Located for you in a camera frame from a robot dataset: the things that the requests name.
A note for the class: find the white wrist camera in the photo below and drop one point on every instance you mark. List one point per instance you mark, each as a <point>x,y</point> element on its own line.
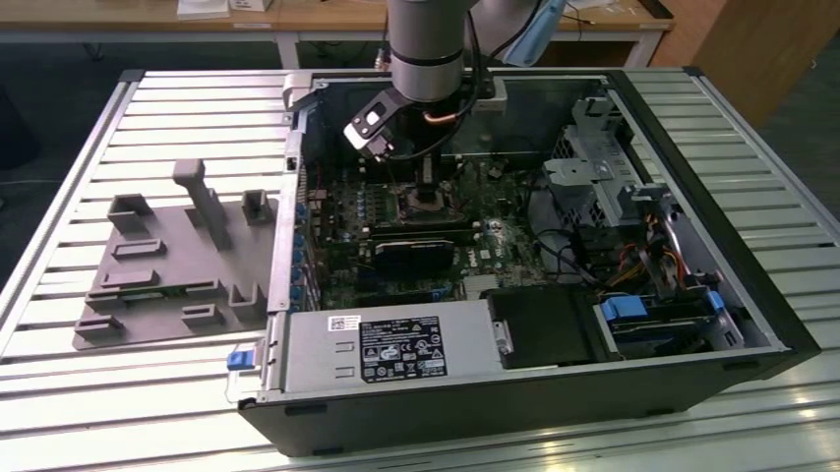
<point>369,123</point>

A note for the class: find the black disk drive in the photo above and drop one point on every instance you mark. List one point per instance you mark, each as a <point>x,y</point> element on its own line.
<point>656,334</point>

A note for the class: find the gray power supply unit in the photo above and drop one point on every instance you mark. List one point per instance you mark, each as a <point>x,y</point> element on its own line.
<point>315,359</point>

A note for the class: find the round coin cell battery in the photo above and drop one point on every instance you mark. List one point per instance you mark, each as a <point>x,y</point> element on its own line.
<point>495,170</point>

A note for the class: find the black open PC case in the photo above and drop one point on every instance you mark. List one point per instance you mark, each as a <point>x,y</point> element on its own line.
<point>459,418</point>

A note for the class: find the black plastic shroud box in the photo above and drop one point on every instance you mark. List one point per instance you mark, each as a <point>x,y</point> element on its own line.
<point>545,324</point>

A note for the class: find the blue drive bay clip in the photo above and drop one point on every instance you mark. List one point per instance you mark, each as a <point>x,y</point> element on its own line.
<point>714,302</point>

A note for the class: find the blue disk carrier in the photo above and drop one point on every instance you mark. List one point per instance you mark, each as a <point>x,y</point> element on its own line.
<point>620,307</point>

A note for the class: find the black graphics card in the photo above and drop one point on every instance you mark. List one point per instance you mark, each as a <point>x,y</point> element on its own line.
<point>413,258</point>

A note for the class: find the gray plastic parts rack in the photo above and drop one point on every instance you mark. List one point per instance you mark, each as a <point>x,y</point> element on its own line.
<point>176,255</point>

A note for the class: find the wooden cabinet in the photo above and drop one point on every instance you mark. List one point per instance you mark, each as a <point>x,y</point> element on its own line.
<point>755,49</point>

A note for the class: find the blue power supply latch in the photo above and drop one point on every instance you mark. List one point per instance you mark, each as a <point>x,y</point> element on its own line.
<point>238,359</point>

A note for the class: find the CPU socket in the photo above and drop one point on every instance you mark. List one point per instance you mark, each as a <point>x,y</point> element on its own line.
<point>455,209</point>

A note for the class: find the black RAM stick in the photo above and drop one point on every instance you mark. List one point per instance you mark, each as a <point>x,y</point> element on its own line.
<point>419,236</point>
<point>419,227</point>

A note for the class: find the silver chipset heatsink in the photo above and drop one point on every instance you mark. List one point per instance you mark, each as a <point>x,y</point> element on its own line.
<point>481,286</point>

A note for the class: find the white box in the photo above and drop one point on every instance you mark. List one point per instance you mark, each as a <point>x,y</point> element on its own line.
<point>203,9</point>

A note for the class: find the wooden desk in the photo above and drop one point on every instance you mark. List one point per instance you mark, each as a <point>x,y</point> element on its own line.
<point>131,23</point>

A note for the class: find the green motherboard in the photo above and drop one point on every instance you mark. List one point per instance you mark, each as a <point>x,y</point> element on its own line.
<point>511,275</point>

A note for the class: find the gray metal drive cage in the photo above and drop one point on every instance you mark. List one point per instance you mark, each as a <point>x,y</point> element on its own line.
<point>577,172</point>

